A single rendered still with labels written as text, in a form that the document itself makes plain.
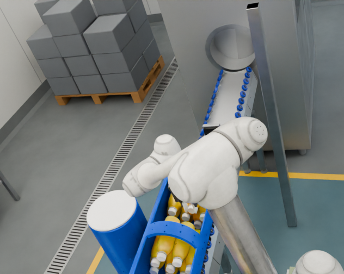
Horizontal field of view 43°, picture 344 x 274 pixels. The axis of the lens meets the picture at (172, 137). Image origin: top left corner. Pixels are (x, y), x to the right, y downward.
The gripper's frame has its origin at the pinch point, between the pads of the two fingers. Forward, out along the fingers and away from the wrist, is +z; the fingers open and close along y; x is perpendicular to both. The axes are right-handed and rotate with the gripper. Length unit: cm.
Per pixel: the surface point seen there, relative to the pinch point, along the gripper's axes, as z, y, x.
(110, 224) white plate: 11.2, 45.3, 2.7
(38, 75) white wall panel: 86, 308, -298
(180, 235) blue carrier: -6.0, -2.6, 21.0
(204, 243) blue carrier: 5.2, -9.1, 16.5
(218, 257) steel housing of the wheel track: 29.2, -8.2, 7.0
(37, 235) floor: 114, 188, -63
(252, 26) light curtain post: -45, -27, -80
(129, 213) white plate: 11.2, 37.4, -4.6
